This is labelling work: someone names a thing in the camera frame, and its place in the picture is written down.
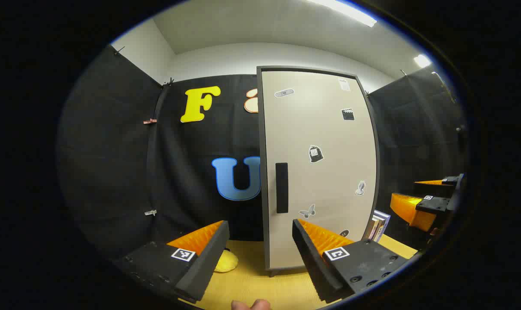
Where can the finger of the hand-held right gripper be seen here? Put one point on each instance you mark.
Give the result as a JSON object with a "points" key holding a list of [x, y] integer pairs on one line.
{"points": [[452, 181], [435, 204]]}

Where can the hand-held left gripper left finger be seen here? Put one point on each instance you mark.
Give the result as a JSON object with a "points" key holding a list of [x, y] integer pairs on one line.
{"points": [[208, 258]]}

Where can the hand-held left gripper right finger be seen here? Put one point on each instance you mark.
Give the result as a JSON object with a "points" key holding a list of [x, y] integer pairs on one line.
{"points": [[310, 258]]}

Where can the beige cabinet door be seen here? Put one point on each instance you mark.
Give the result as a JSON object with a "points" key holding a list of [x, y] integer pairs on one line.
{"points": [[320, 129]]}

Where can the dark grey cabinet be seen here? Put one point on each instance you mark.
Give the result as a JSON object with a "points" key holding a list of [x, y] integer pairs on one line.
{"points": [[259, 172]]}

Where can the yellow soft toy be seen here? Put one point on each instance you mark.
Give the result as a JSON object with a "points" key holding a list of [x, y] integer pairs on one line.
{"points": [[226, 261]]}

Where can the lavender book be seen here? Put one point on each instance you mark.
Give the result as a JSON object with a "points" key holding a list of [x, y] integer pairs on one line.
{"points": [[384, 220]]}

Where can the beige book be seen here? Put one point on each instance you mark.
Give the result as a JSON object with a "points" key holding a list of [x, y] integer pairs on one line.
{"points": [[376, 228]]}

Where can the white purple book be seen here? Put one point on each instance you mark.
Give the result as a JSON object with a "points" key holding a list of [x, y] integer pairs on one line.
{"points": [[371, 230]]}

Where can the ceiling light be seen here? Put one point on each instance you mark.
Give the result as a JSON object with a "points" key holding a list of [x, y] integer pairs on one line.
{"points": [[422, 60]]}

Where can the black backdrop cloth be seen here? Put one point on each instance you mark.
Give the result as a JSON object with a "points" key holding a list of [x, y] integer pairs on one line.
{"points": [[113, 150]]}

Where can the pink clothes peg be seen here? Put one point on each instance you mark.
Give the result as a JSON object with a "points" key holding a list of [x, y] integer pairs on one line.
{"points": [[149, 121]]}

